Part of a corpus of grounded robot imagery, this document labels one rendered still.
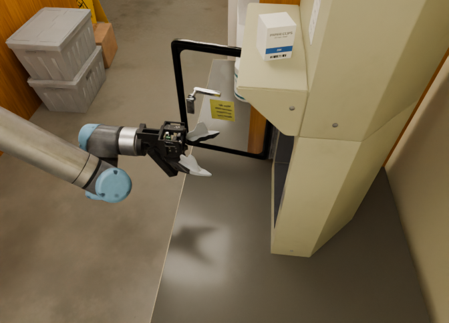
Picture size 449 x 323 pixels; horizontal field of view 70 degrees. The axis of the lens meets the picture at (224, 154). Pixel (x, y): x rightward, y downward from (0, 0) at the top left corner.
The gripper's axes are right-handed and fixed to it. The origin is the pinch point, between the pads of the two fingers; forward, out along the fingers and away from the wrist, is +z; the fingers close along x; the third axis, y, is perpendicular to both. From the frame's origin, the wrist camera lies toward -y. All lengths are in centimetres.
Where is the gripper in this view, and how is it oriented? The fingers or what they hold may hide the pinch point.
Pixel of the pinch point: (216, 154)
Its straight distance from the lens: 83.8
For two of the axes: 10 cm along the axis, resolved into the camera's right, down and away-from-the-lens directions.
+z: 9.9, 0.9, -0.7
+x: 1.1, -7.3, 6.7
